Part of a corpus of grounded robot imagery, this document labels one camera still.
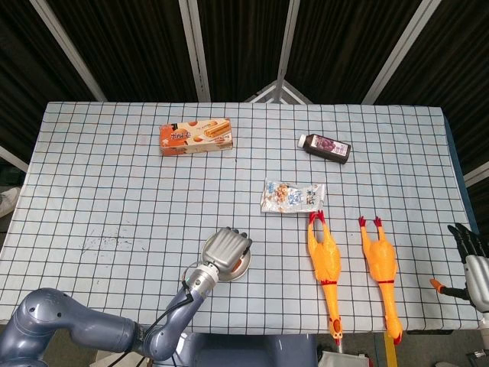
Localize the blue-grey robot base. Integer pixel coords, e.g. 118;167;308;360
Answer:
171;331;319;367

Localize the crumpled snack bag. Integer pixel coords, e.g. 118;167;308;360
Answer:
261;178;326;216

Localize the white bag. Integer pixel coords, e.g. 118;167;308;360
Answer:
319;349;371;367

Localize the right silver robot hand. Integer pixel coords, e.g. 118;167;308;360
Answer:
429;222;489;313

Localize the round metal plate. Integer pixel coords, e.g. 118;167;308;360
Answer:
201;235;254;284

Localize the triangular white frame bracket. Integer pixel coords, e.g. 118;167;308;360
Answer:
244;79;315;104

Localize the dark juice bottle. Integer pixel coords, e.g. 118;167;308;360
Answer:
296;133;353;165

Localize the white aluminium frame beam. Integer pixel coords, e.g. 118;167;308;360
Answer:
361;0;437;105
274;0;303;83
463;162;489;188
30;0;108;102
178;0;212;102
0;145;30;174

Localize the yellow rubber chicken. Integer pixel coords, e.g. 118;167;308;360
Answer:
307;209;342;347
358;216;403;346

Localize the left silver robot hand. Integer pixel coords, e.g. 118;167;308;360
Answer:
201;226;254;274

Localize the yellow post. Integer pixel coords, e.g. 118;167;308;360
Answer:
384;332;399;367

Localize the blue checkered tablecloth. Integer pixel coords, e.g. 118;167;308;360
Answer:
0;100;483;336

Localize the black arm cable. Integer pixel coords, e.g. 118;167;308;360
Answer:
110;262;200;367

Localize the orange biscuit box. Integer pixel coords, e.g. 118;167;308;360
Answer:
159;117;235;158

